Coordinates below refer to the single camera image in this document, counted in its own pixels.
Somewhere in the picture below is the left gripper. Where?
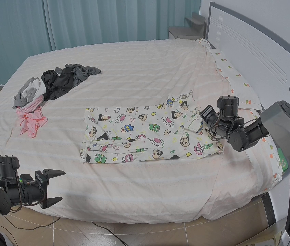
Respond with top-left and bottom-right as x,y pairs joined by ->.
19,169 -> 66,209

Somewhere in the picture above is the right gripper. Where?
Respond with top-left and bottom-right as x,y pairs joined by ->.
199,105 -> 221,125

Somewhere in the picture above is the white printed pyjama top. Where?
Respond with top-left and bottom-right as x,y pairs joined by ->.
79,90 -> 225,165

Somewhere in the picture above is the pink garment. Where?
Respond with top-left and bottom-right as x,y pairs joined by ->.
16,96 -> 48,138

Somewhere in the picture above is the bed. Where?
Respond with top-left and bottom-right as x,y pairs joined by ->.
0,2 -> 290,226

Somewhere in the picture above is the grey bedside table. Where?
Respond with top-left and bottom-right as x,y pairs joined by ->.
168,12 -> 207,40

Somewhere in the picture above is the grey and white garment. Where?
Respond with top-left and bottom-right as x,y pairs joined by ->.
13,77 -> 47,110

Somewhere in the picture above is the black garment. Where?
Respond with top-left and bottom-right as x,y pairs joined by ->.
41,69 -> 77,101

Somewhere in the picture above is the dark grey garment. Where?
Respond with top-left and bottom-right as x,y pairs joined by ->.
62,64 -> 102,88

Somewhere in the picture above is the blue-green curtain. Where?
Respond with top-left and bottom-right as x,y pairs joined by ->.
43,0 -> 202,51
0,0 -> 56,92

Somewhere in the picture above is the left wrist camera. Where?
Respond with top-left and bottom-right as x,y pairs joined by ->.
19,173 -> 36,188

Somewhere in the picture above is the black cable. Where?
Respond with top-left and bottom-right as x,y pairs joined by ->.
5,214 -> 61,227
91,221 -> 126,243

